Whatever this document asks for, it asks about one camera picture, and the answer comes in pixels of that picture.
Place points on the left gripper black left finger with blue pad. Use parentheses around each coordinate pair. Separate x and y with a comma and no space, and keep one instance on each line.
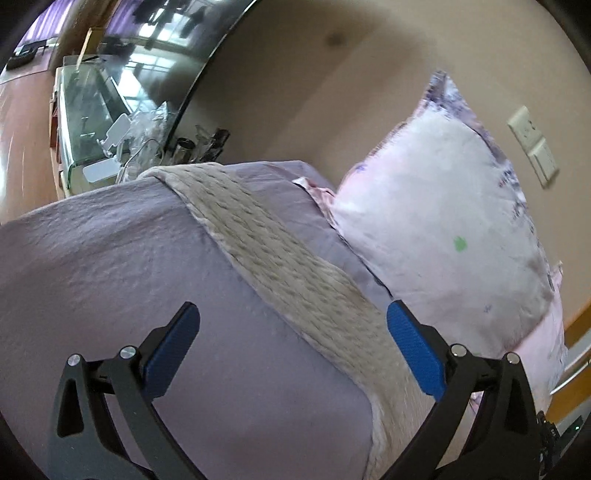
(104,424)

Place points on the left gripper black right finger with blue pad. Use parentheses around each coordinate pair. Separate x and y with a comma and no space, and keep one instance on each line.
(504,442)

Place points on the beige cable-knit sweater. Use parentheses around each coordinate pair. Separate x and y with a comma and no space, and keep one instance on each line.
(277,239)

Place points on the pink floral pillow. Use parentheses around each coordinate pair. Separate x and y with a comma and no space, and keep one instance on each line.
(543,351)

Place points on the lavender bed sheet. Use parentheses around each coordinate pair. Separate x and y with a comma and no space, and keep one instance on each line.
(98,271)

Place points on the white floral pillow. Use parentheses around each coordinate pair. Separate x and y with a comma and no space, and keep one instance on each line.
(437,213)

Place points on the glass-top wooden side table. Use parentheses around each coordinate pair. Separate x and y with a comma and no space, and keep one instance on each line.
(89,96)

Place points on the dark curved mirror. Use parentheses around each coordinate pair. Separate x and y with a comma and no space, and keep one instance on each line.
(158,51)

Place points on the white wall switch plate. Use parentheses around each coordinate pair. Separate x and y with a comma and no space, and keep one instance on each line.
(535,146)

